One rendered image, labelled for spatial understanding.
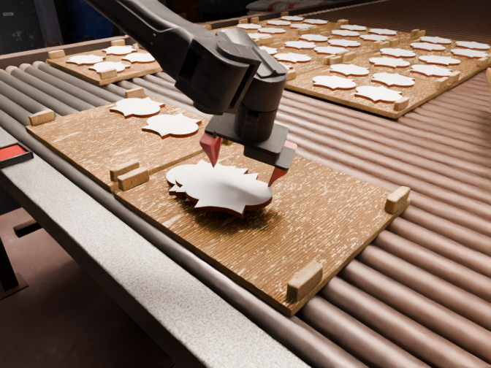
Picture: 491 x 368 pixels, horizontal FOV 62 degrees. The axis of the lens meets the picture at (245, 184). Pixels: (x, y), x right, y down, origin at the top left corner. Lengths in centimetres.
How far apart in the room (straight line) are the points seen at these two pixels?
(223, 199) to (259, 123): 15
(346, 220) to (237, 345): 29
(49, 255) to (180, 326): 175
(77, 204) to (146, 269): 24
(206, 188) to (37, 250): 171
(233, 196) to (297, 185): 16
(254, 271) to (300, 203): 19
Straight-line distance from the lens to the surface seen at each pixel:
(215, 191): 67
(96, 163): 90
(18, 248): 237
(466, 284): 68
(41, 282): 212
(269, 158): 60
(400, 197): 73
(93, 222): 75
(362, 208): 73
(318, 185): 78
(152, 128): 101
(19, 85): 159
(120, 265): 65
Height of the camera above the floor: 133
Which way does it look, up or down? 31 degrees down
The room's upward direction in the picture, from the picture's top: straight up
